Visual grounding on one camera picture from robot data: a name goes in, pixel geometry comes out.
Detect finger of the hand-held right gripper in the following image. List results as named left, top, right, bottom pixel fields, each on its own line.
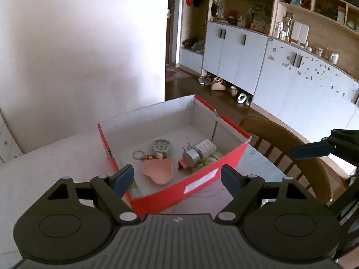
left=291, top=129, right=359, bottom=161
left=328, top=171, right=359, bottom=260

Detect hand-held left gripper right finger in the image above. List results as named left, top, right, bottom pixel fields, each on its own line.
left=215, top=165, right=317, bottom=224

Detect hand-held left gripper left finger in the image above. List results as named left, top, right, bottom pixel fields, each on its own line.
left=42, top=165, right=141, bottom=225

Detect shiny green packet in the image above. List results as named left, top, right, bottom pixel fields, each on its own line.
left=193, top=151, right=225, bottom=172

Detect red cardboard box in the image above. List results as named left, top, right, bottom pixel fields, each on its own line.
left=97, top=95, right=252, bottom=219

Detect orange toy keychain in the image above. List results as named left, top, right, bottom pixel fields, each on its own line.
left=133, top=150, right=158, bottom=162

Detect pink heart-shaped dish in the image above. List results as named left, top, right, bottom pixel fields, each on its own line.
left=141, top=158, right=173, bottom=186

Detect wooden chair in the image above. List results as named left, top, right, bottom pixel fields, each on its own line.
left=238, top=116, right=333, bottom=205

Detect long white sideboard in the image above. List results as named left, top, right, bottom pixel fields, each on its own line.
left=251, top=38, right=359, bottom=144

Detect black white shoe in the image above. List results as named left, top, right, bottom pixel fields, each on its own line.
left=237, top=93, right=253, bottom=106

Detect white pink shoe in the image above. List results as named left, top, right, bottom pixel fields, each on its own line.
left=211, top=78, right=226, bottom=91

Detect patterned door rug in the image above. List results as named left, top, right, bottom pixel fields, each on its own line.
left=165, top=66, right=195, bottom=83

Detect white canisters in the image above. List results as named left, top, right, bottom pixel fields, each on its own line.
left=291, top=21, right=309, bottom=44

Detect tall white wooden cabinet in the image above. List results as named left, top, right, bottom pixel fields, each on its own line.
left=202, top=0, right=278, bottom=103

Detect clear glass bottle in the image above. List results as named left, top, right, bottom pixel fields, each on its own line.
left=282, top=16, right=293, bottom=41

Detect white drawer cabinet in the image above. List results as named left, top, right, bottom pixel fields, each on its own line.
left=0, top=109, right=25, bottom=163

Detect pale shoe bench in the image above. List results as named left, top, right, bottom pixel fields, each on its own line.
left=179, top=46, right=205, bottom=74

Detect brown door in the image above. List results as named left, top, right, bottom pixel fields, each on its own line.
left=165, top=0, right=183, bottom=68

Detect wooden wall shelf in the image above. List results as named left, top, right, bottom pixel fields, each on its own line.
left=273, top=0, right=359, bottom=82

